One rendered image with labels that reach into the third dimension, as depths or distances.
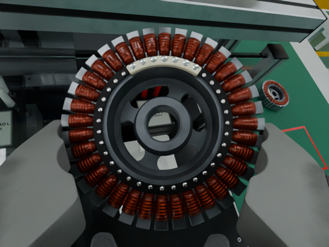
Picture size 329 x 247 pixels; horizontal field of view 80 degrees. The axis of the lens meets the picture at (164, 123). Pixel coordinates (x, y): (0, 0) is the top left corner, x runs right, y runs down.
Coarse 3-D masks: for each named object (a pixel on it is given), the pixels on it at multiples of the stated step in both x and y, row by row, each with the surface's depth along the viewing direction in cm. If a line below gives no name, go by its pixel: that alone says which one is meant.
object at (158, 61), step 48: (144, 48) 11; (192, 48) 11; (96, 96) 11; (192, 96) 13; (240, 96) 11; (96, 144) 11; (144, 144) 11; (192, 144) 13; (240, 144) 11; (96, 192) 10; (144, 192) 10; (192, 192) 10; (240, 192) 10
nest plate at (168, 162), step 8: (168, 136) 51; (128, 144) 47; (136, 144) 47; (136, 152) 46; (144, 152) 47; (160, 160) 47; (168, 160) 48; (160, 168) 46; (168, 168) 47; (120, 208) 40
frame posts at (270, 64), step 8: (224, 40) 43; (232, 40) 40; (240, 40) 41; (216, 48) 44; (232, 48) 43; (264, 48) 33; (272, 48) 32; (280, 48) 33; (272, 56) 32; (280, 56) 32; (288, 56) 33; (264, 64) 34; (272, 64) 33; (280, 64) 34; (248, 72) 37; (256, 72) 35; (264, 72) 35; (256, 80) 38; (200, 120) 56
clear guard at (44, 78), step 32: (0, 32) 18; (32, 32) 19; (64, 32) 20; (0, 64) 17; (32, 64) 18; (64, 64) 18; (0, 96) 16; (32, 96) 16; (64, 96) 17; (0, 128) 15; (32, 128) 15; (0, 160) 14; (96, 224) 14
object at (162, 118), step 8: (152, 88) 41; (136, 104) 36; (160, 112) 36; (152, 120) 35; (160, 120) 36; (168, 120) 36; (152, 128) 35; (160, 128) 35; (168, 128) 37; (152, 136) 38; (160, 136) 39
